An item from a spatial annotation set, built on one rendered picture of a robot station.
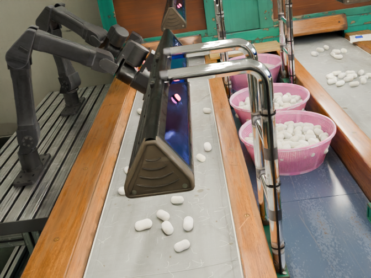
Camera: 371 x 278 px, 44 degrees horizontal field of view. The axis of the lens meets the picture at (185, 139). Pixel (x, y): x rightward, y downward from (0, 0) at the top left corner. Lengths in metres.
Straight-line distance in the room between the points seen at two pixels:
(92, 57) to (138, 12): 0.87
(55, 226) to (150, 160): 0.59
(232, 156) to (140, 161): 0.70
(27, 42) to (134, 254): 0.73
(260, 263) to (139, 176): 0.39
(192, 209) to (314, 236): 0.27
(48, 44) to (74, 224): 0.60
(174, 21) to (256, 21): 0.89
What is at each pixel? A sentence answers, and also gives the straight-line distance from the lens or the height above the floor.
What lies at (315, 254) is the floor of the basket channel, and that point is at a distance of 0.99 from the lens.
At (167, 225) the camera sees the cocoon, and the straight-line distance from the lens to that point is 0.96.
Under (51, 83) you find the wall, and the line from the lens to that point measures 3.42.
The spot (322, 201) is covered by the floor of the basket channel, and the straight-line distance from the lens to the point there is 1.15.
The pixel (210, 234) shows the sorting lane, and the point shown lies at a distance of 0.95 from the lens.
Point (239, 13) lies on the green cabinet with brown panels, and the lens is 2.24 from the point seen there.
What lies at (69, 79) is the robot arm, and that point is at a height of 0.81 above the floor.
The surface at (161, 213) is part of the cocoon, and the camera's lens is 1.01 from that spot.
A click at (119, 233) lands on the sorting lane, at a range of 1.01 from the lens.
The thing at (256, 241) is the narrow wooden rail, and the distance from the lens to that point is 0.88.
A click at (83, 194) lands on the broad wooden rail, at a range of 1.14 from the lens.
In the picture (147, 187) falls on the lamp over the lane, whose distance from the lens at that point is 0.51.
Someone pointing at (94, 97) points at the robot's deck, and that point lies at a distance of 2.19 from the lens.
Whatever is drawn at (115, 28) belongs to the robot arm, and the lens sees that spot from 1.81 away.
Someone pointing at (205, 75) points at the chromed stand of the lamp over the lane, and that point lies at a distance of 0.68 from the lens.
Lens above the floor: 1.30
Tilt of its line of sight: 24 degrees down
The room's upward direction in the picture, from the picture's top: 9 degrees counter-clockwise
